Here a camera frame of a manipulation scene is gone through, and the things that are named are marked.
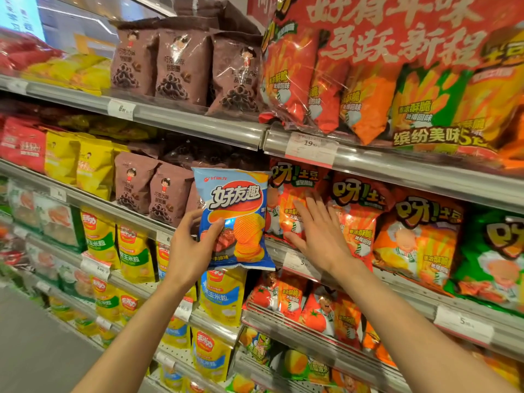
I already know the person's left hand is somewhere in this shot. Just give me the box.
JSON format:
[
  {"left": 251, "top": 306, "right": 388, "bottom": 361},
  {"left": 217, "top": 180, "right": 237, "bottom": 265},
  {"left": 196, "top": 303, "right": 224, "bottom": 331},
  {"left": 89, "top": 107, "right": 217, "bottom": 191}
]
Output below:
[{"left": 165, "top": 208, "right": 226, "bottom": 289}]

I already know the person's right hand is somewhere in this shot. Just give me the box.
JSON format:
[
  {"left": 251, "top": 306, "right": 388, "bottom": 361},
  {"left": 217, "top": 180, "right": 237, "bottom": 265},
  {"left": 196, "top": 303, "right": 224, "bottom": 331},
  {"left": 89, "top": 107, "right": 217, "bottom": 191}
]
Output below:
[{"left": 284, "top": 194, "right": 355, "bottom": 279}]

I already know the brown snack bags group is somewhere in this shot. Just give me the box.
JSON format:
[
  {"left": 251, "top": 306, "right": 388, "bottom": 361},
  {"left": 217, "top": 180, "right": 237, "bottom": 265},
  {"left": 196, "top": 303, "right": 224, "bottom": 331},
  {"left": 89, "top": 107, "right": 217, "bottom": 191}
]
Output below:
[{"left": 114, "top": 134, "right": 205, "bottom": 229}]

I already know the blue potato chip bag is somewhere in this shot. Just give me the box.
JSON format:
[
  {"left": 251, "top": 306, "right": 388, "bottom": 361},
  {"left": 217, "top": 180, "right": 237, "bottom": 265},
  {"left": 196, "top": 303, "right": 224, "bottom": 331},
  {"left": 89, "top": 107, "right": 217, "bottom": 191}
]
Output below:
[{"left": 192, "top": 167, "right": 276, "bottom": 271}]

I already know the metal store shelving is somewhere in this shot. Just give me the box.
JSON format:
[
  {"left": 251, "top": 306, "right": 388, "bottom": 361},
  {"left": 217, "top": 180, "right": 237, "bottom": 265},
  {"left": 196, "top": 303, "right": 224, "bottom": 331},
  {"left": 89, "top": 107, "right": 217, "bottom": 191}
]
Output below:
[{"left": 0, "top": 73, "right": 524, "bottom": 393}]

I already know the large red multipack bag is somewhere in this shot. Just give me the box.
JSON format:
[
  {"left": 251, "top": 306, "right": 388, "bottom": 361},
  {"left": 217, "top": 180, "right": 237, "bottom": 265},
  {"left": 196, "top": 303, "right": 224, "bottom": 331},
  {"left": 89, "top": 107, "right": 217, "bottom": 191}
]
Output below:
[{"left": 258, "top": 0, "right": 524, "bottom": 161}]

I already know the red labelled snack package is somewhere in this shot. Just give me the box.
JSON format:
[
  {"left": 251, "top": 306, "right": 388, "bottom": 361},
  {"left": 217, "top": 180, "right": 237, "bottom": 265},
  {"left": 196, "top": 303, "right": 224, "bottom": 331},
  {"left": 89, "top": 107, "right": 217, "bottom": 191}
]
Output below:
[{"left": 0, "top": 116, "right": 46, "bottom": 173}]

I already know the person's right forearm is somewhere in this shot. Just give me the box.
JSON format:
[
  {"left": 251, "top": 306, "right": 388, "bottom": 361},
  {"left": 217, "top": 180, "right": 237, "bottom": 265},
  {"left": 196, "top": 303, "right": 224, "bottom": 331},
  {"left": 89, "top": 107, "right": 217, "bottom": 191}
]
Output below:
[{"left": 331, "top": 257, "right": 517, "bottom": 393}]

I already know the person's left forearm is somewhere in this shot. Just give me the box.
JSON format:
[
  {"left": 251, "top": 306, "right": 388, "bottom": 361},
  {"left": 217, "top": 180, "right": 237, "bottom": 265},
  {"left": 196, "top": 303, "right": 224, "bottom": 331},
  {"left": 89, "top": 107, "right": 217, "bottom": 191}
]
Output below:
[{"left": 72, "top": 278, "right": 198, "bottom": 393}]

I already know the red white-lettered sign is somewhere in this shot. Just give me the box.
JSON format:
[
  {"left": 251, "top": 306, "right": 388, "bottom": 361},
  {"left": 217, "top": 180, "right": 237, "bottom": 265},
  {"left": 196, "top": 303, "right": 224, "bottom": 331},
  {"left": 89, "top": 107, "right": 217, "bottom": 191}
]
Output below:
[{"left": 247, "top": 0, "right": 280, "bottom": 27}]

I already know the bright display screen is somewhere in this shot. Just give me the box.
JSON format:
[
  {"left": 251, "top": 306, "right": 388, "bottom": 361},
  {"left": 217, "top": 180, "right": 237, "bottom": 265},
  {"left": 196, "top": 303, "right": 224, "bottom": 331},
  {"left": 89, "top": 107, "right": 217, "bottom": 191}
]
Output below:
[{"left": 0, "top": 0, "right": 46, "bottom": 41}]

